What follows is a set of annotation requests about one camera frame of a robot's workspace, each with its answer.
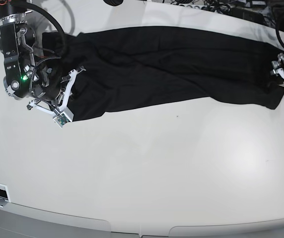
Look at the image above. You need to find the black corrugated left cable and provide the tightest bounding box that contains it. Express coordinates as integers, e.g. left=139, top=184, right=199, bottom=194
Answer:
left=12, top=0, right=70, bottom=59

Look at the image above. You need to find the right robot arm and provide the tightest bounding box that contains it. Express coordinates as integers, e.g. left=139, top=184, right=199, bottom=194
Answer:
left=0, top=0, right=84, bottom=114

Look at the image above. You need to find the black t-shirt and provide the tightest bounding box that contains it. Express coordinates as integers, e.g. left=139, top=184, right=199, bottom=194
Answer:
left=41, top=26, right=284, bottom=123

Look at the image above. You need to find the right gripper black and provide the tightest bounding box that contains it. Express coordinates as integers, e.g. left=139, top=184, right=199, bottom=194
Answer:
left=27, top=61, right=86, bottom=110

